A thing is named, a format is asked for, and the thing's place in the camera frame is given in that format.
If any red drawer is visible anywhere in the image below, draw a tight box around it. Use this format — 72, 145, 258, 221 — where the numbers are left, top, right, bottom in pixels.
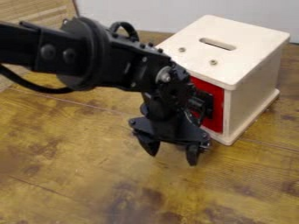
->
191, 77, 224, 133

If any white wooden drawer cabinet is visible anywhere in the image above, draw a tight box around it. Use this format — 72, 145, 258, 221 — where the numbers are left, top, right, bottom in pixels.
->
158, 15, 290, 145

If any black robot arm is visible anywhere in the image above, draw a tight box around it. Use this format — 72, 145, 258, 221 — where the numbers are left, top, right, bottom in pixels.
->
0, 17, 212, 166

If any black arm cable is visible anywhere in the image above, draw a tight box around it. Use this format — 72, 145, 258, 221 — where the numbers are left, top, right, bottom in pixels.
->
0, 64, 75, 95

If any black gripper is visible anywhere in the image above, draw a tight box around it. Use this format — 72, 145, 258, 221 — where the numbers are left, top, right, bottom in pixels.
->
128, 100, 211, 166

